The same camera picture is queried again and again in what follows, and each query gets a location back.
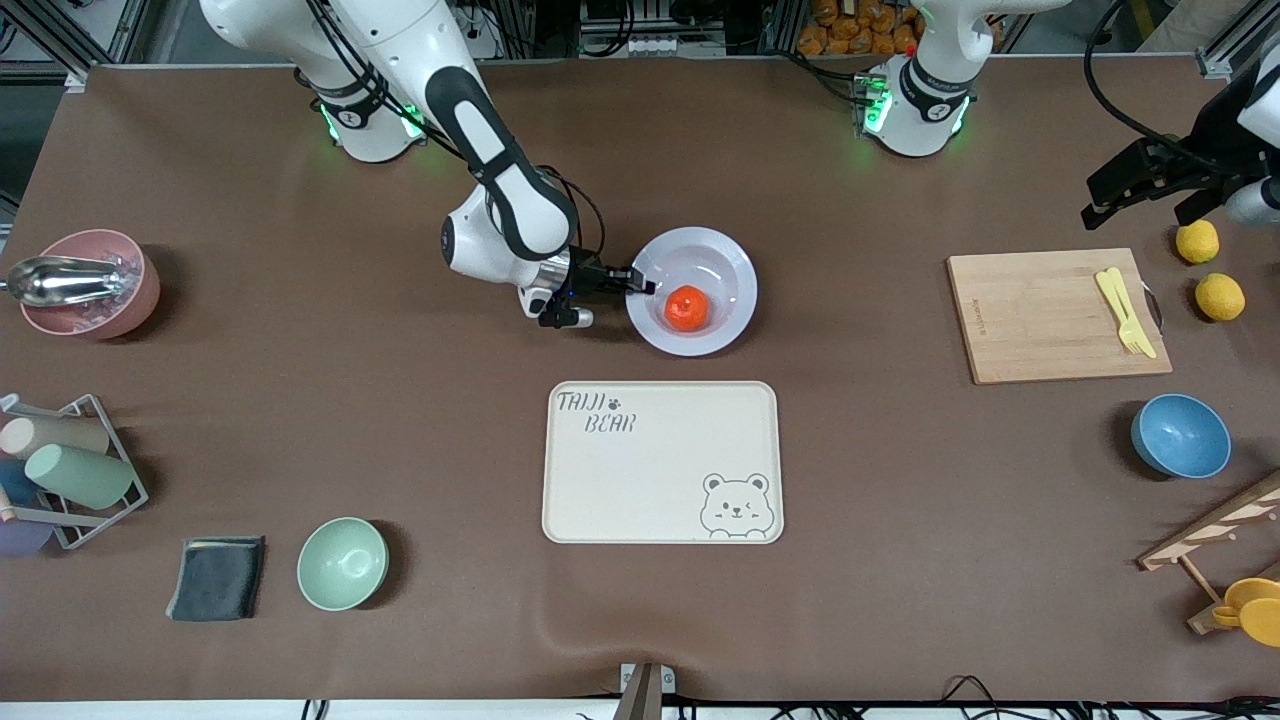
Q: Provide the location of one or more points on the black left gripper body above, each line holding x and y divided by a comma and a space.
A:
1204, 145

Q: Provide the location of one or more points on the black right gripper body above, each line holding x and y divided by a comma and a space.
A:
587, 275

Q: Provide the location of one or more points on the orange fruit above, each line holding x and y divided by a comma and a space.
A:
687, 308

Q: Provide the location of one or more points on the pale lavender plate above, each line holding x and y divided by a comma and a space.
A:
725, 275

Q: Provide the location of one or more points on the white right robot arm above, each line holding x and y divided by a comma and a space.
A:
500, 170

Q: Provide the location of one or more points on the yellow lemon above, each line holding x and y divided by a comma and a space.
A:
1220, 297
1197, 243

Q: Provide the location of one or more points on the yellow plastic fork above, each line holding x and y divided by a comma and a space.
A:
1113, 300

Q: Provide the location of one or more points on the yellow plastic knife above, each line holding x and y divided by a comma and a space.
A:
1135, 320

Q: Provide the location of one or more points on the wooden cutting board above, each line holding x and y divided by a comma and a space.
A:
1040, 310

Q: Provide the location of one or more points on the cream tray with bear print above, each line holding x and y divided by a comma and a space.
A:
650, 470

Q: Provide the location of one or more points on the blue bowl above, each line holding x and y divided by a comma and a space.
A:
1182, 437

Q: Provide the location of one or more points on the white power strip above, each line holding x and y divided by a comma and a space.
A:
480, 30

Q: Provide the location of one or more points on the pile of orange fruits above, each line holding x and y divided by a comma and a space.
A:
860, 25

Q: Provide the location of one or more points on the wooden peg dish rack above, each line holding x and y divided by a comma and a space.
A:
1215, 525

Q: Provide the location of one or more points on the mint green bowl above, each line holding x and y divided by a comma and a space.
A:
342, 564

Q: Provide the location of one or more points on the yellow round dish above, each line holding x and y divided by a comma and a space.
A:
1265, 625

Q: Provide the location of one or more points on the clear ice cubes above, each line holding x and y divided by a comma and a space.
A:
122, 270

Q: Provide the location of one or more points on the dark grey cloth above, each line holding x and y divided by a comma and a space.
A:
215, 580

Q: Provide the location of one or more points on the pink bowl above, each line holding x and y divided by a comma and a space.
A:
90, 322

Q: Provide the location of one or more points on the silver metal scoop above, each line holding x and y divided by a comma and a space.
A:
55, 282

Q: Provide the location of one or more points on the mint green cup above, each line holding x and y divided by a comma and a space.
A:
80, 476

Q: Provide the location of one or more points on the beige cup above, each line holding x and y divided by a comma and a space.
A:
55, 436

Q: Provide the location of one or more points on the blue cup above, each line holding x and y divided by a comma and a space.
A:
15, 485

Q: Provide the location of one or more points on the purple cup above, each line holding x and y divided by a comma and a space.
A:
22, 538

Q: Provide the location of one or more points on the aluminium frame strut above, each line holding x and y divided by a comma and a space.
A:
73, 80
1215, 62

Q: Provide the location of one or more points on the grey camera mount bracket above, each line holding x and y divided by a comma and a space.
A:
645, 690

